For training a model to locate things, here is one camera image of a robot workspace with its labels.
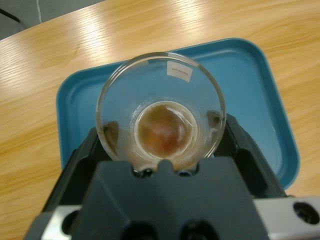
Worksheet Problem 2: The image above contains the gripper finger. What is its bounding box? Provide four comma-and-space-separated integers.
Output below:
41, 126, 118, 213
213, 113, 287, 200

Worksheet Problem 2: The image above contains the clear glass cup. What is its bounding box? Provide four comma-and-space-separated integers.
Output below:
96, 51, 228, 171

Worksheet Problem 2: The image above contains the teal plastic tray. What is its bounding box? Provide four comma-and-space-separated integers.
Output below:
55, 37, 301, 191

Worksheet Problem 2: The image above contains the black stand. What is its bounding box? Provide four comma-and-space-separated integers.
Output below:
0, 7, 22, 27

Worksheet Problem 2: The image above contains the white floor cable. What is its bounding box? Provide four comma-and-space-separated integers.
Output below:
35, 0, 43, 24

